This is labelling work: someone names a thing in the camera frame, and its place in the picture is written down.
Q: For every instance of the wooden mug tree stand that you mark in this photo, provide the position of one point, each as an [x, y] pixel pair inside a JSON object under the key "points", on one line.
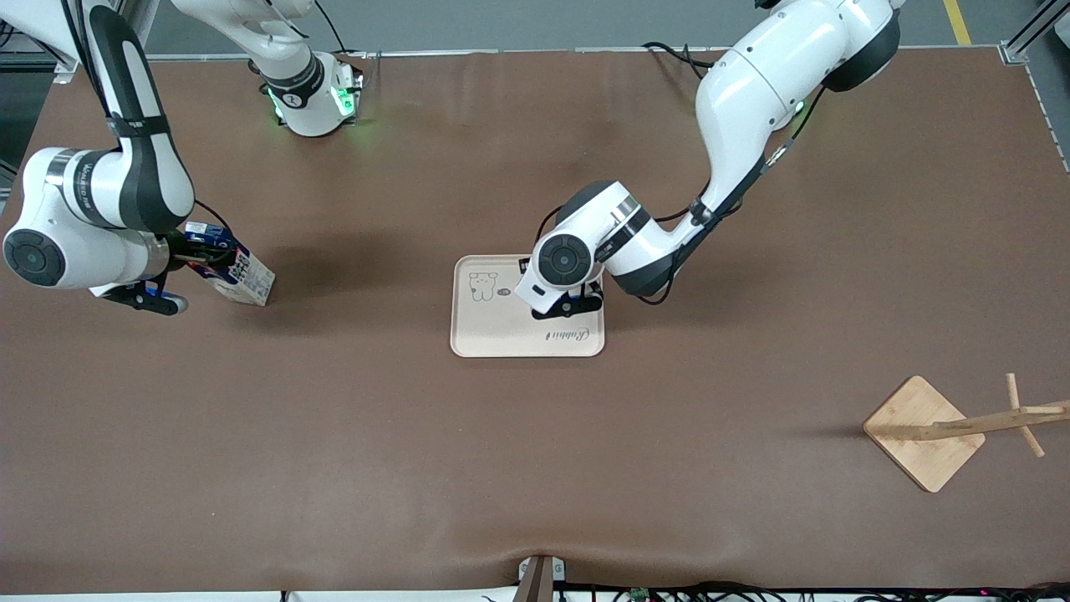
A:
{"points": [[919, 431]]}

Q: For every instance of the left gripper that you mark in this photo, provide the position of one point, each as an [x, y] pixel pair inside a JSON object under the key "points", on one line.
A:
{"points": [[523, 265]]}

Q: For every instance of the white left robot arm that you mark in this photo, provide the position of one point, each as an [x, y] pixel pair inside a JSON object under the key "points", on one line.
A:
{"points": [[752, 92]]}

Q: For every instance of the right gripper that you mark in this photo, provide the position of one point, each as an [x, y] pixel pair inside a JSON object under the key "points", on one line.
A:
{"points": [[177, 250]]}

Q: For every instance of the blue milk carton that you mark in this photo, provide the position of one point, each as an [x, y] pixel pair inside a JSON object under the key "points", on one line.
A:
{"points": [[247, 280]]}

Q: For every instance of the beige rectangular tray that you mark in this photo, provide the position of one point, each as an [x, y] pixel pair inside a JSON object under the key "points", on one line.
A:
{"points": [[493, 326]]}

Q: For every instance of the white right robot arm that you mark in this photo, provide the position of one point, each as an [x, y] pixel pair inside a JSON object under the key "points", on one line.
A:
{"points": [[125, 192]]}

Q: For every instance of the small green circuit board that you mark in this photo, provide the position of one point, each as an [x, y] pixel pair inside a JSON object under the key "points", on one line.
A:
{"points": [[639, 594]]}

